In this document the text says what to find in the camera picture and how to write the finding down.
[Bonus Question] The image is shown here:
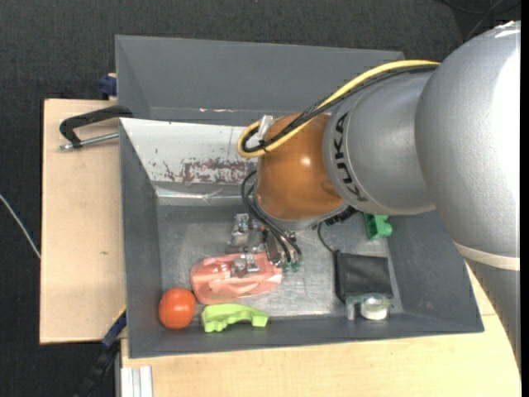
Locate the grey metal bin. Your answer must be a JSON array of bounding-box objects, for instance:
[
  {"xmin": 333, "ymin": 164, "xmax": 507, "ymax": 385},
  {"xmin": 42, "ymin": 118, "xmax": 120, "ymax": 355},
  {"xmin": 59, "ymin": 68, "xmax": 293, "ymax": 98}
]
[{"xmin": 114, "ymin": 34, "xmax": 485, "ymax": 359}]

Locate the pale brown flat board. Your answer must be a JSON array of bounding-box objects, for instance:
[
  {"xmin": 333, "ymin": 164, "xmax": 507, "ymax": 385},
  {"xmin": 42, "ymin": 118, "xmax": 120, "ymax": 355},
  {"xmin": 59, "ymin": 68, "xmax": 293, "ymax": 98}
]
[{"xmin": 39, "ymin": 98, "xmax": 127, "ymax": 345}]

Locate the orange-red toy tomato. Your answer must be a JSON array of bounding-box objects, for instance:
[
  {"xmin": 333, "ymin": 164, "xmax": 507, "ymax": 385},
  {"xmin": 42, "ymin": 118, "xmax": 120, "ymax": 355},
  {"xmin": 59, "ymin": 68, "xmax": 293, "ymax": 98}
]
[{"xmin": 158, "ymin": 287, "xmax": 197, "ymax": 331}]

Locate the lime green plastic toy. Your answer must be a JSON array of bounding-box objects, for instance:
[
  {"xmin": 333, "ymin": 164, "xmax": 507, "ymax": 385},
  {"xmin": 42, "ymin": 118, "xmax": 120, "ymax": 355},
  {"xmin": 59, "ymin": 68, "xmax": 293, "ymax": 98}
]
[{"xmin": 200, "ymin": 303, "xmax": 270, "ymax": 333}]

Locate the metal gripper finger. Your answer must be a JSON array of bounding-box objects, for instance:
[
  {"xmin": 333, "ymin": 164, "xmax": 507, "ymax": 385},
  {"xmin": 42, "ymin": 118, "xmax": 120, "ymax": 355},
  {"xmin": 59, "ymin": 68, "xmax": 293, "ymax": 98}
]
[
  {"xmin": 230, "ymin": 253, "xmax": 261, "ymax": 277},
  {"xmin": 225, "ymin": 213, "xmax": 265, "ymax": 254}
]

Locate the green plastic block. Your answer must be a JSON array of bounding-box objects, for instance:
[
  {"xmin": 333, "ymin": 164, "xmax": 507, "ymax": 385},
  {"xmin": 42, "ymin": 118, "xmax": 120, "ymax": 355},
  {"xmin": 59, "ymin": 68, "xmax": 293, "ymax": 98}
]
[{"xmin": 362, "ymin": 212, "xmax": 393, "ymax": 240}]

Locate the pink plastic toy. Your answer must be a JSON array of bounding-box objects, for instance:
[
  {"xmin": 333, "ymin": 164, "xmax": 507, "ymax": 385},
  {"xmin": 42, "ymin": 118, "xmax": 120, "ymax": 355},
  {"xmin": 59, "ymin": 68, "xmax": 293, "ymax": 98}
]
[{"xmin": 189, "ymin": 253, "xmax": 285, "ymax": 305}]

